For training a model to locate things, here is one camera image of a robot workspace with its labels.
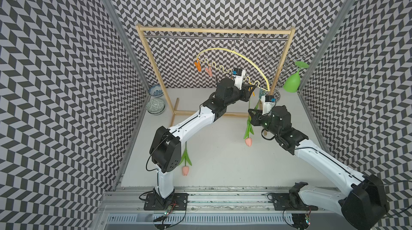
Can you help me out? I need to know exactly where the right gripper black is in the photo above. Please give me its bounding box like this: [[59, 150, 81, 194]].
[[248, 108, 280, 136]]

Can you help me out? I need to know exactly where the pink tulip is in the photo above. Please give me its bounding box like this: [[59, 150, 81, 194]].
[[244, 116, 254, 147], [179, 143, 192, 176]]

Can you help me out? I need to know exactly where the yellow clip hanger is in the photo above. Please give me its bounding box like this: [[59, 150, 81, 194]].
[[192, 47, 271, 92]]

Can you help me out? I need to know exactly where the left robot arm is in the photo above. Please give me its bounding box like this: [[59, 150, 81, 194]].
[[149, 78, 256, 200]]

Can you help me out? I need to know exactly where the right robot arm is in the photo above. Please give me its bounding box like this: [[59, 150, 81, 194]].
[[248, 105, 389, 230]]

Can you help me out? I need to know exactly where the teal clothes peg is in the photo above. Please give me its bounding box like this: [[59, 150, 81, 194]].
[[259, 88, 267, 99]]

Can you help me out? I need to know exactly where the pink clothes peg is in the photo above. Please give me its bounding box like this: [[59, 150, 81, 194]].
[[205, 66, 213, 77]]

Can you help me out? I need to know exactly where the green plastic wine glass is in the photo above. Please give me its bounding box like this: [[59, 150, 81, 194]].
[[283, 61, 309, 93]]

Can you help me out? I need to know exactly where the blue patterned bowl back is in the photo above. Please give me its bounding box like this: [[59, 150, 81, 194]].
[[149, 84, 164, 99]]

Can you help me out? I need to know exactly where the metal rack rod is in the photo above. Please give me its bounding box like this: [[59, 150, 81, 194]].
[[144, 35, 287, 42]]

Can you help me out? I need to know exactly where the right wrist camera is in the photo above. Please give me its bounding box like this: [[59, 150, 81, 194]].
[[261, 95, 276, 115]]

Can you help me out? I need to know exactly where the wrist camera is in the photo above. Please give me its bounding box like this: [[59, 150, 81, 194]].
[[232, 68, 246, 90], [261, 95, 276, 115]]

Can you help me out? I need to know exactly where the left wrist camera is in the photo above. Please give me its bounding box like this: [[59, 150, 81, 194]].
[[232, 68, 246, 90]]

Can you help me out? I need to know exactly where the wooden clothes rack frame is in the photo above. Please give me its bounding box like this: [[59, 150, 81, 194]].
[[136, 24, 296, 123]]

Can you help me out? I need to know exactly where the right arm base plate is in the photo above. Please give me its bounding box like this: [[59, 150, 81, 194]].
[[267, 193, 319, 211]]

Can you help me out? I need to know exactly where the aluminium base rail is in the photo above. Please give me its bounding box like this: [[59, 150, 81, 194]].
[[89, 187, 352, 230]]

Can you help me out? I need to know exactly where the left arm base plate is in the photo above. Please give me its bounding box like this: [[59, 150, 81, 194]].
[[144, 192, 189, 211]]

